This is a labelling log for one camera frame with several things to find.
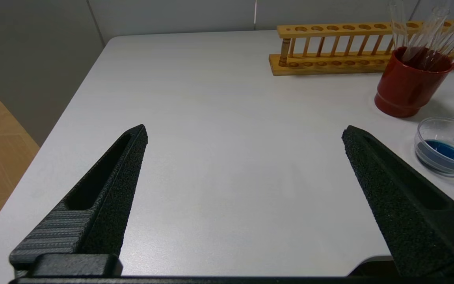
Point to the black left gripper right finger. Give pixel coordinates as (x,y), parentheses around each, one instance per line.
(416,213)

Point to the clear glass dish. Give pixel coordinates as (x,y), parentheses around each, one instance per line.
(443,152)

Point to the wooden test tube rack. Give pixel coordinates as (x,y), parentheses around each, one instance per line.
(329,68)

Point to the red cup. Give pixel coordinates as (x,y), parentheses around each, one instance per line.
(408,90)

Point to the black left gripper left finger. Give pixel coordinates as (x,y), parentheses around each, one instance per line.
(105,213)

